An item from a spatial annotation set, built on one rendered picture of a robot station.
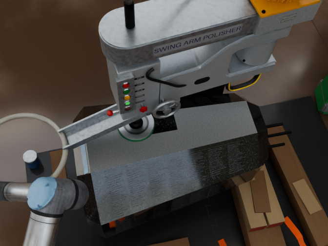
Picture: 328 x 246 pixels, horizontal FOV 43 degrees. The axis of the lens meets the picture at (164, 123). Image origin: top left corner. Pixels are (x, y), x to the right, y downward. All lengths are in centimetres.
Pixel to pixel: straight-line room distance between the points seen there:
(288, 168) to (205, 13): 176
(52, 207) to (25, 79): 233
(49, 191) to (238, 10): 105
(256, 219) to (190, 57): 135
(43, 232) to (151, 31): 86
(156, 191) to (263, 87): 163
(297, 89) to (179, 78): 194
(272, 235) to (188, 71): 148
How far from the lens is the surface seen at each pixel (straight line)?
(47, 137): 345
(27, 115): 249
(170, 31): 173
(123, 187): 243
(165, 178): 245
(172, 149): 241
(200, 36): 179
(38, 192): 156
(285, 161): 329
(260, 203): 298
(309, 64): 399
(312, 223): 319
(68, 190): 158
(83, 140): 232
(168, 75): 198
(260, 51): 215
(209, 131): 248
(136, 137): 241
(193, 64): 201
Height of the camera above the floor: 302
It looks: 62 degrees down
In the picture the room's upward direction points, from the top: 4 degrees clockwise
